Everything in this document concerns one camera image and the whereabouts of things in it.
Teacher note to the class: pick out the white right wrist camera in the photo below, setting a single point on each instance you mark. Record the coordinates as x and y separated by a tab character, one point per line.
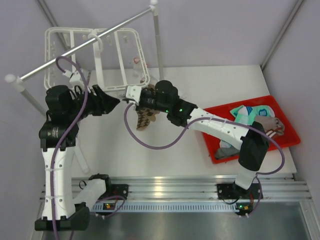
133	92

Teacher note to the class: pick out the taupe sock red stripes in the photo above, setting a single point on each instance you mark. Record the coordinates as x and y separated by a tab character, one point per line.
272	126

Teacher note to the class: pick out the white clip drying hanger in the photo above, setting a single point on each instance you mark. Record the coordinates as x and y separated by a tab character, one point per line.
108	62

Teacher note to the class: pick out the red plastic tray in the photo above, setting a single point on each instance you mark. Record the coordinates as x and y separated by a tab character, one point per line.
290	137

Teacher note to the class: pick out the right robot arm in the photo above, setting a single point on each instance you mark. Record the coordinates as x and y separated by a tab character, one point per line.
250	140

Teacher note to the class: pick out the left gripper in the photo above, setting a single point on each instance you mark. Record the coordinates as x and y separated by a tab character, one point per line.
103	103

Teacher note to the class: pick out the grey sock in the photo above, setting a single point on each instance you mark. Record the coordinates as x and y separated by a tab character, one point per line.
226	152

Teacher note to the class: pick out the teal white sock upper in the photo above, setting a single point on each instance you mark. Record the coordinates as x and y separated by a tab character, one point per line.
246	114

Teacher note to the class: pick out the brown argyle sock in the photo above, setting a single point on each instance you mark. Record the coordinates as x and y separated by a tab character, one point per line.
150	88
145	117

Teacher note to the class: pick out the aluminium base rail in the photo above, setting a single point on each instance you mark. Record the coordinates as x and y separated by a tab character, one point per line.
200	194

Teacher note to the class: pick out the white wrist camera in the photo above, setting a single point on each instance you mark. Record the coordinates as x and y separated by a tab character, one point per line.
75	78
133	92

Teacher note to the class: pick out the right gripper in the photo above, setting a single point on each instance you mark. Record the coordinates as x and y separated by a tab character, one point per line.
140	104

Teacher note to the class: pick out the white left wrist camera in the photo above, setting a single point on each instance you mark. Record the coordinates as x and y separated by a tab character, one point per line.
75	78

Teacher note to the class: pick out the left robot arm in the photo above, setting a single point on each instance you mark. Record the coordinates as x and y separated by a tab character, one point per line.
58	141

